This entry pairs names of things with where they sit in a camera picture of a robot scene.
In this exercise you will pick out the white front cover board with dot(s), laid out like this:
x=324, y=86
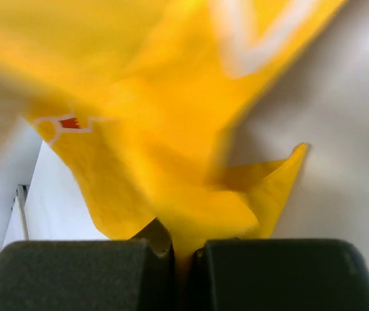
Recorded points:
x=55, y=208

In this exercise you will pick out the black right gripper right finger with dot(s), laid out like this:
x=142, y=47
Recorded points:
x=278, y=274

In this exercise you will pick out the aluminium table edge rail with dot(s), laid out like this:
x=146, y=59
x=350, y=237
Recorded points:
x=17, y=228

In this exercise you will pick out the yellow pillowcase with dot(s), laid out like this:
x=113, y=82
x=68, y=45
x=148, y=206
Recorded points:
x=140, y=100

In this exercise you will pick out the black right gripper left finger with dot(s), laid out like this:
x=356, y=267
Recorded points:
x=134, y=274

